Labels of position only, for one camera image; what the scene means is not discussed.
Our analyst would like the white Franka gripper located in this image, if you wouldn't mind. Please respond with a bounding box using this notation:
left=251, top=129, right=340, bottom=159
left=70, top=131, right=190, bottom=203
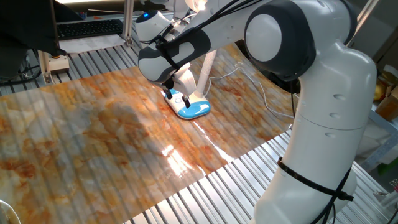
left=164, top=62, right=198, bottom=109

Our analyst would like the blue white desk lamp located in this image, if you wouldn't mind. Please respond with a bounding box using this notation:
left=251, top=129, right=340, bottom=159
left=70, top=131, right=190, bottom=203
left=149, top=0, right=218, bottom=120

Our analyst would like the orange marble pattern mat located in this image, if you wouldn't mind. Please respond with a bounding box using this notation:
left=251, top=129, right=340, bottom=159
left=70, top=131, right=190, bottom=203
left=0, top=43, right=301, bottom=224

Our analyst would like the white paper sheet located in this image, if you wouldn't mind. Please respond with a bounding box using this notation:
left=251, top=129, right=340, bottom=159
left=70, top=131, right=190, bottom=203
left=58, top=33, right=127, bottom=53

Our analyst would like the black keyboard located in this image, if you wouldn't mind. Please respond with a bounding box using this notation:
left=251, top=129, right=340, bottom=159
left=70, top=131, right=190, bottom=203
left=57, top=19, right=124, bottom=41

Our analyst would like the beige block foot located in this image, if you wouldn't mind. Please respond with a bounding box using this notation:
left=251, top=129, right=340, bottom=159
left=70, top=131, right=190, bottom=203
left=49, top=55, right=70, bottom=74

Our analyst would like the black monitor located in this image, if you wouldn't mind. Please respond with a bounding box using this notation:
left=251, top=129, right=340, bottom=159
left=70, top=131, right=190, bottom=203
left=0, top=0, right=83, bottom=57

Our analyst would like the white bowl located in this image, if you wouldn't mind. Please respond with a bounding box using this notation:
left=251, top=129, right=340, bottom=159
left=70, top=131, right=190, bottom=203
left=0, top=198, right=22, bottom=224

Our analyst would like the green flat object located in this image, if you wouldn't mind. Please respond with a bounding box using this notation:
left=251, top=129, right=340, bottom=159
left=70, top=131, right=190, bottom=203
left=377, top=157, right=398, bottom=175

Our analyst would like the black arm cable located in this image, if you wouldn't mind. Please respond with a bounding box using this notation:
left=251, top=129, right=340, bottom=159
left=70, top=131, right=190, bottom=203
left=155, top=0, right=265, bottom=91

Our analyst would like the white lamp power cable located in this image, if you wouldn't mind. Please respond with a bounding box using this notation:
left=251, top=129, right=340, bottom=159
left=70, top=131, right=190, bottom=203
left=203, top=63, right=296, bottom=121

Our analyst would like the aluminium frame beam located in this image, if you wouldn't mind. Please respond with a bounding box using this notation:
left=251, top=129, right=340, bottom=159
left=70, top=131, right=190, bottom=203
left=37, top=49, right=53, bottom=85
left=121, top=0, right=135, bottom=47

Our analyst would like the black desk cable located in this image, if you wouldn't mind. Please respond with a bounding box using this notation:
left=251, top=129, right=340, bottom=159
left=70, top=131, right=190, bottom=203
left=0, top=65, right=43, bottom=87

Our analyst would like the black cable tie band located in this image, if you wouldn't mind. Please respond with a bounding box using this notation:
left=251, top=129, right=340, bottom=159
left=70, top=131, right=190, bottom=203
left=277, top=157, right=354, bottom=224

